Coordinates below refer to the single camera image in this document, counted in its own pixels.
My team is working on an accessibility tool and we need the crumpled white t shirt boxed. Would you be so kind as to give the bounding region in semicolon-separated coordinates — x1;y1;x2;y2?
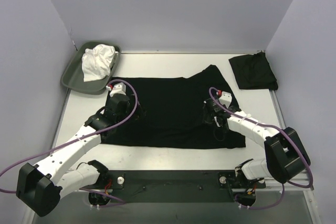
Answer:
81;44;119;82

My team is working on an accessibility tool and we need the folded black t shirt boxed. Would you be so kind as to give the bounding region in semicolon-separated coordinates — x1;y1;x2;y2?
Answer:
229;51;278;91

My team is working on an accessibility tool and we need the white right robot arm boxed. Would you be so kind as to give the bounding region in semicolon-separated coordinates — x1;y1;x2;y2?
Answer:
203;98;313;188

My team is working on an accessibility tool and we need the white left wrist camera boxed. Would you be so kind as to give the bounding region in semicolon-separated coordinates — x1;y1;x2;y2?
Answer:
106;82;126;97

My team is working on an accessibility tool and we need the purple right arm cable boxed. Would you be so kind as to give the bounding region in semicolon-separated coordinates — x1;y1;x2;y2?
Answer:
208;87;314;210

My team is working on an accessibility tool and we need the grey plastic tray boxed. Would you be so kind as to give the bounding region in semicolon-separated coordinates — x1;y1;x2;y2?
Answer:
60;41;121;95

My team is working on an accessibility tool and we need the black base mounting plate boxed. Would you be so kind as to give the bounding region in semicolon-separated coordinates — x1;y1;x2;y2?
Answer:
86;170;266;204

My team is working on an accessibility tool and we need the aluminium front rail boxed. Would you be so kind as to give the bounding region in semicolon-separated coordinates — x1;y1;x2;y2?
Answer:
73;171;314;192

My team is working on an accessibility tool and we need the black t shirt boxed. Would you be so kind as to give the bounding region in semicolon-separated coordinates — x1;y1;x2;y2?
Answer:
104;65;246;150
229;51;278;91

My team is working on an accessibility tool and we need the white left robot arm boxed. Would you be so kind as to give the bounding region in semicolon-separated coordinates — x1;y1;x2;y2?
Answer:
16;94;139;217

